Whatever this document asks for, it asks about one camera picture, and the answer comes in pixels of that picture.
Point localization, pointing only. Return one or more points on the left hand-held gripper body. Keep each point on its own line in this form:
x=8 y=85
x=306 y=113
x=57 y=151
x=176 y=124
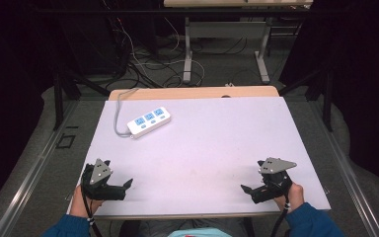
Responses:
x=100 y=184

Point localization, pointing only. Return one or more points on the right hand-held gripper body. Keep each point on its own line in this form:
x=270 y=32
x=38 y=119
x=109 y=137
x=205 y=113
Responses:
x=274 y=179

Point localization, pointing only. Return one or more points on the person's right hand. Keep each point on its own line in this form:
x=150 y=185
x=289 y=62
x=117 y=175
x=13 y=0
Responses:
x=292 y=197

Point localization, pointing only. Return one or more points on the person's left hand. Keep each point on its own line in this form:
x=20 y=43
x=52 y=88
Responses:
x=80 y=204

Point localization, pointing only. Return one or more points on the person's grey trousers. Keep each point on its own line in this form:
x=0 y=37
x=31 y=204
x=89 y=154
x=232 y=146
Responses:
x=158 y=227

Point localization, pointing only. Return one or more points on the white table cover board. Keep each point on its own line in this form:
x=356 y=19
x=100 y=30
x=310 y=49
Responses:
x=204 y=154

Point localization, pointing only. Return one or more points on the light blue cloth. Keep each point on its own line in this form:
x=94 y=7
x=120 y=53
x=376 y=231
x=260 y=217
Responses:
x=199 y=233

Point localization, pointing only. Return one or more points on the white power strip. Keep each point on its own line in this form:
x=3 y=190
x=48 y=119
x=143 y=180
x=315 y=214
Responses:
x=148 y=121

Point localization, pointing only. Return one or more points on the black metal stand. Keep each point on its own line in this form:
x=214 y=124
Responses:
x=65 y=95
x=322 y=92

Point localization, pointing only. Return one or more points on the wooden table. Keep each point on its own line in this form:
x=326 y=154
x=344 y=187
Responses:
x=190 y=92

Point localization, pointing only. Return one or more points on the black horizontal bar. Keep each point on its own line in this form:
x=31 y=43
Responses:
x=171 y=10

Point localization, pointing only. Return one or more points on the metal floor rail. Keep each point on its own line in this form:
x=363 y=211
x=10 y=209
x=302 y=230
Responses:
x=33 y=174
x=348 y=171

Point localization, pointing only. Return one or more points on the white metal frame desk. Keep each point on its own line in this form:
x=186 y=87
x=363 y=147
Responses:
x=225 y=29

